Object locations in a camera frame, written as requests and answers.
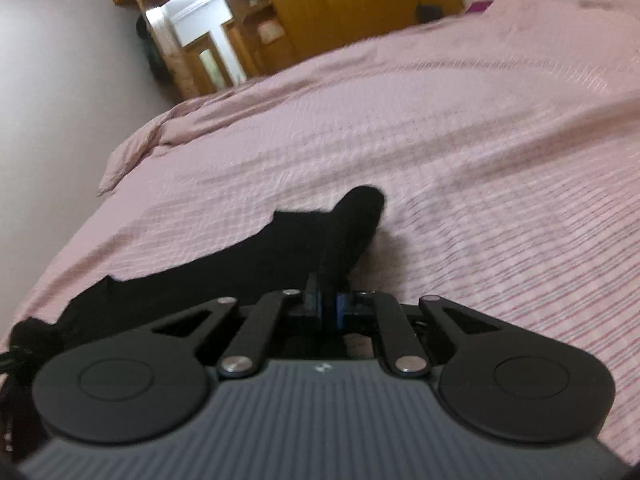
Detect black garment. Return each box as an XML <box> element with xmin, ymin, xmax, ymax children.
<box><xmin>1</xmin><ymin>186</ymin><xmax>385</xmax><ymax>460</ymax></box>

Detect pink checked bed cover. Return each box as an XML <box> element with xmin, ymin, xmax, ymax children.
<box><xmin>17</xmin><ymin>0</ymin><xmax>639</xmax><ymax>462</ymax></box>

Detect open wooden door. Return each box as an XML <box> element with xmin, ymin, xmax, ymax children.
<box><xmin>183</xmin><ymin>18</ymin><xmax>252</xmax><ymax>93</ymax></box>

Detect dark hanging bag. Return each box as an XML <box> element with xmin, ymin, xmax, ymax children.
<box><xmin>136</xmin><ymin>15</ymin><xmax>171</xmax><ymax>84</ymax></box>

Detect black bag by wardrobe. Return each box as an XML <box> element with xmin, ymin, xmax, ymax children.
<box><xmin>416</xmin><ymin>4</ymin><xmax>444</xmax><ymax>24</ymax></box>

